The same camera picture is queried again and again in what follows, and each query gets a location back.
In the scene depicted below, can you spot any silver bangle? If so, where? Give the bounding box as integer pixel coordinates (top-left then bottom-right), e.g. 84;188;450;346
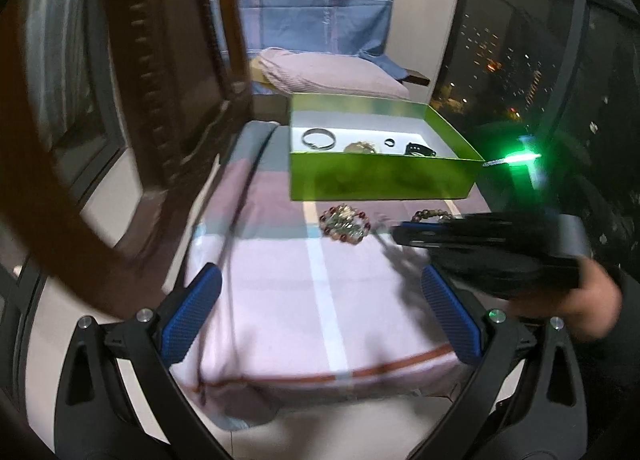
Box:
301;128;337;151

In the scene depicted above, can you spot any red bead bracelet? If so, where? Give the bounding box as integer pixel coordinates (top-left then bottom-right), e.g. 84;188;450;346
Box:
319;203;372;245

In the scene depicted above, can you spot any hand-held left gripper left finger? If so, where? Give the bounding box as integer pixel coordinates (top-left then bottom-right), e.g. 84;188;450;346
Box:
54;263;236;460

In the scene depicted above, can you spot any pink pillow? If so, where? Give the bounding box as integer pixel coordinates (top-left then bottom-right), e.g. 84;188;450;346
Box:
250;47;412;99

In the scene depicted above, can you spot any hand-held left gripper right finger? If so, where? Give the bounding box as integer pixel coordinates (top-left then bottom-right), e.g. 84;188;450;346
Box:
415;265;588;460

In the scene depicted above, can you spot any pink plaid bedsheet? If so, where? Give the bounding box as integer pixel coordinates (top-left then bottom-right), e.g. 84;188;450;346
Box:
182;120;493;433

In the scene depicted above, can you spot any grey curtain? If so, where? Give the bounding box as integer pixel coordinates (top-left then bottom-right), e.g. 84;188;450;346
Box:
22;0;98;153

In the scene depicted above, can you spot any white cabinet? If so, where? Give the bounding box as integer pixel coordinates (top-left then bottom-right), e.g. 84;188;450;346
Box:
395;0;467;108

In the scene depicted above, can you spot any green cardboard box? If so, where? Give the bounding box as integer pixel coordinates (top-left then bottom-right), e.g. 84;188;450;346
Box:
288;93;486;202

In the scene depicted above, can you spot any person's right hand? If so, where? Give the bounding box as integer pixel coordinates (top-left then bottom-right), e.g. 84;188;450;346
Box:
510;259;626;342

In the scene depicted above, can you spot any carved wooden chair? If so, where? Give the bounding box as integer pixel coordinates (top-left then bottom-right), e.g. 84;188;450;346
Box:
0;0;257;323

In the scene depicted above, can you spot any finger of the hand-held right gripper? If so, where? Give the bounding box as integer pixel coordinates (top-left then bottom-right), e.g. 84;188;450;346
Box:
391;219;466;250

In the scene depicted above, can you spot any brown bead bracelet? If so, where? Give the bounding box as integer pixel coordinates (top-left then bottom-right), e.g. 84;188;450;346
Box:
410;209;459;224

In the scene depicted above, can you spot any dark window frame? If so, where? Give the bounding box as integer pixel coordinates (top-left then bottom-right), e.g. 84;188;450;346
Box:
450;0;640;261

